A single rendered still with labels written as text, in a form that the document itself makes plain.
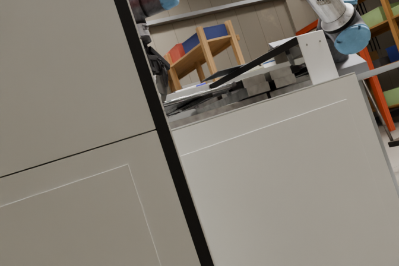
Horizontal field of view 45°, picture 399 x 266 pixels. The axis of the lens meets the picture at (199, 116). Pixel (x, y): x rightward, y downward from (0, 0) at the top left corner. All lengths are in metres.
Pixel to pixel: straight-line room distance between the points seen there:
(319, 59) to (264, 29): 7.34
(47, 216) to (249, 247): 0.49
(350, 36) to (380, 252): 0.68
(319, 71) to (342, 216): 0.38
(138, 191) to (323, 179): 0.56
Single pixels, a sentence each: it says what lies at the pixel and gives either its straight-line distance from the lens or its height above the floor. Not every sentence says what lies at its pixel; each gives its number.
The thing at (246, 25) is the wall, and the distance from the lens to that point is 8.53.
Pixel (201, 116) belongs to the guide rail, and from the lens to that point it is 1.36.
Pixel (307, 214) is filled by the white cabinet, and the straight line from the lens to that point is 1.17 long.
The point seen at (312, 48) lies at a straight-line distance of 1.34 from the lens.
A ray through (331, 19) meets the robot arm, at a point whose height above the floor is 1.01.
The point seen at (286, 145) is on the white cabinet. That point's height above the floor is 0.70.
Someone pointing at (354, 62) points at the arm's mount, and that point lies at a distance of 1.85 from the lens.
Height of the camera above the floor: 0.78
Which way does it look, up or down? 3 degrees up
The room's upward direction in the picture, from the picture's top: 18 degrees counter-clockwise
